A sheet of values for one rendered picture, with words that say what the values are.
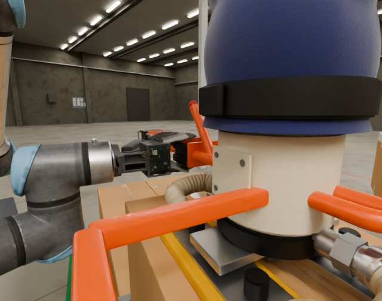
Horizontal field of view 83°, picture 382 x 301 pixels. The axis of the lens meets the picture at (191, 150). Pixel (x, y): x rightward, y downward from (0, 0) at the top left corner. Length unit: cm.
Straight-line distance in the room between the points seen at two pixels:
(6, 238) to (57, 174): 12
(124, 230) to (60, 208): 29
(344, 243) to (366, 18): 23
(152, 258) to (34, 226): 22
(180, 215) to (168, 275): 16
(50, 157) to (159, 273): 27
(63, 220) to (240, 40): 42
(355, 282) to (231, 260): 13
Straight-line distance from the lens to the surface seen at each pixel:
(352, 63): 27
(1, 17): 76
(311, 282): 38
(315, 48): 25
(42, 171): 45
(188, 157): 50
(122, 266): 105
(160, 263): 38
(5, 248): 47
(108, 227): 20
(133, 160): 47
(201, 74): 423
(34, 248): 48
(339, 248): 31
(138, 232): 20
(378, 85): 30
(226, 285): 31
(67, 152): 46
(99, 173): 46
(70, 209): 48
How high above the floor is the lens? 118
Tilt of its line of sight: 11 degrees down
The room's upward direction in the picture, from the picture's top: straight up
